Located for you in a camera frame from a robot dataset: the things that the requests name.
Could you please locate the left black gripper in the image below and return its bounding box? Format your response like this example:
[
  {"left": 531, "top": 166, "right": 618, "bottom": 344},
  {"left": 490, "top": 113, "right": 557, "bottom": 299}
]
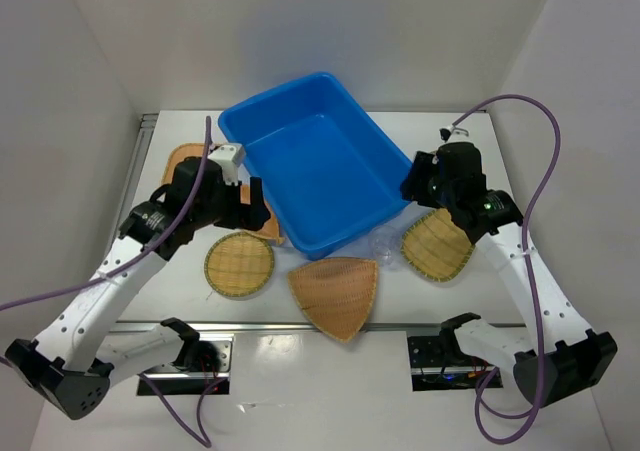
[{"left": 193, "top": 174, "right": 271, "bottom": 231}]

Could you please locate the round bamboo tray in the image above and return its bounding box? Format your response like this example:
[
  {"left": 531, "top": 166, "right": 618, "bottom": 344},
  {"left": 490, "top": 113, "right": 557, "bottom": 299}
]
[{"left": 204, "top": 232, "right": 275, "bottom": 299}]

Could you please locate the square bamboo tray green rim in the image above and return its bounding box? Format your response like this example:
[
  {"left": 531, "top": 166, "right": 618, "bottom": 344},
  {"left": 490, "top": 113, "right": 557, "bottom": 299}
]
[{"left": 400, "top": 208, "right": 475, "bottom": 283}]

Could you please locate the clear drinking glass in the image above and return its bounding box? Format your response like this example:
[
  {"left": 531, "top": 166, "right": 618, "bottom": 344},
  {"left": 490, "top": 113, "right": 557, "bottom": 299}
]
[{"left": 368, "top": 225, "right": 400, "bottom": 269}]

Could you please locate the rounded square brown woven tray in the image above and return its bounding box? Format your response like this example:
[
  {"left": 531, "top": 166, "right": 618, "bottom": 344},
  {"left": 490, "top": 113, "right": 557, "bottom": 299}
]
[{"left": 161, "top": 143, "right": 225, "bottom": 200}]

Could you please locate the triangular brown woven basket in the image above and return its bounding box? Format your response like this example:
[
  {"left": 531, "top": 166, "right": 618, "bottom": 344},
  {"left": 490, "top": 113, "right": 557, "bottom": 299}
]
[{"left": 287, "top": 257, "right": 378, "bottom": 343}]

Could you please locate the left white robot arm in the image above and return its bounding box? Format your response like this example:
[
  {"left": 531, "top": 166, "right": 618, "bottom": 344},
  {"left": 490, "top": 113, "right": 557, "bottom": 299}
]
[{"left": 5, "top": 157, "right": 271, "bottom": 420}]

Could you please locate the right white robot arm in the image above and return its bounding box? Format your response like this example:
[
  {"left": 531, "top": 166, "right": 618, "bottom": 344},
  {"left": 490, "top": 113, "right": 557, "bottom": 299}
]
[{"left": 400, "top": 142, "right": 618, "bottom": 407}]

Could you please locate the blue plastic bin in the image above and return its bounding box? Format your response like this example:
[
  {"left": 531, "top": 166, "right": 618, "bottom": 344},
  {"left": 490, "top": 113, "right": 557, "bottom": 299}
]
[{"left": 218, "top": 72, "right": 411, "bottom": 260}]

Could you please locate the fish-shaped brown woven basket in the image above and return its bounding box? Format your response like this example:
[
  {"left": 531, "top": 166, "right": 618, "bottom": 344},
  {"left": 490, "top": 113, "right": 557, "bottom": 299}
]
[{"left": 240, "top": 184, "right": 285, "bottom": 246}]

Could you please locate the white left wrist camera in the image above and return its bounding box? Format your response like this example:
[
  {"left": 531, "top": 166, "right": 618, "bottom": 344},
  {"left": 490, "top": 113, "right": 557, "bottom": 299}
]
[{"left": 208, "top": 143, "right": 246, "bottom": 186}]

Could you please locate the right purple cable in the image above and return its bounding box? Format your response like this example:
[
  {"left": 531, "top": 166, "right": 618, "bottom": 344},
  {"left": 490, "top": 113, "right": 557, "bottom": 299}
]
[{"left": 452, "top": 93, "right": 562, "bottom": 444}]

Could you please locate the aluminium rail front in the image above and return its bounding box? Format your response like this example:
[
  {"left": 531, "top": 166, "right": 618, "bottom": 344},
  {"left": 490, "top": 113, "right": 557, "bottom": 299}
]
[{"left": 112, "top": 320, "right": 529, "bottom": 335}]

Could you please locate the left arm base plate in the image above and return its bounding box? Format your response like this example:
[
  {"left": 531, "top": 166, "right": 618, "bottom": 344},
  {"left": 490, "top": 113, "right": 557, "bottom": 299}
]
[{"left": 144, "top": 332, "right": 234, "bottom": 397}]

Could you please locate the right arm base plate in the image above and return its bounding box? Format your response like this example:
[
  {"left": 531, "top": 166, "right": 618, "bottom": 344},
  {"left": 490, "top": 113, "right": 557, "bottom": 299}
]
[{"left": 407, "top": 335, "right": 493, "bottom": 392}]

